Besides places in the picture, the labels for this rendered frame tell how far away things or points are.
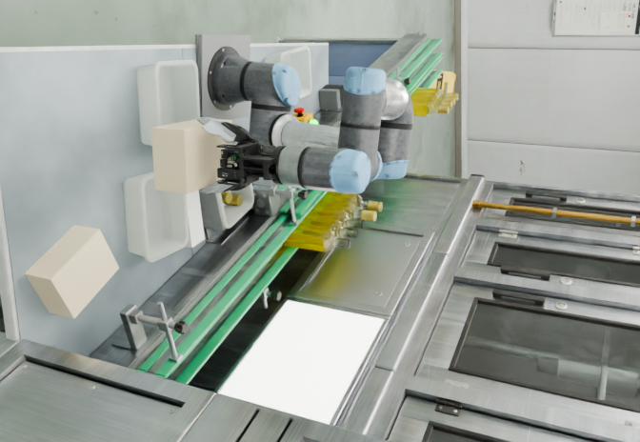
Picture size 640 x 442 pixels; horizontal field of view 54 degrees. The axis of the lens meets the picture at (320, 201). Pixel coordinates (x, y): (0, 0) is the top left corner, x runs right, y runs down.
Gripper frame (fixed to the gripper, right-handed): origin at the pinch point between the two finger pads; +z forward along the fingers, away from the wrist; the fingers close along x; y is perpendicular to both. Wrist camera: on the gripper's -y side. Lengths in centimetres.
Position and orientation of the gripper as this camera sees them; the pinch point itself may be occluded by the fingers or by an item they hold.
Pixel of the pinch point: (201, 154)
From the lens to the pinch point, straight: 126.7
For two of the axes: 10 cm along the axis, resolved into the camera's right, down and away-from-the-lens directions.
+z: -9.0, -1.1, 4.2
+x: 0.0, 9.7, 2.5
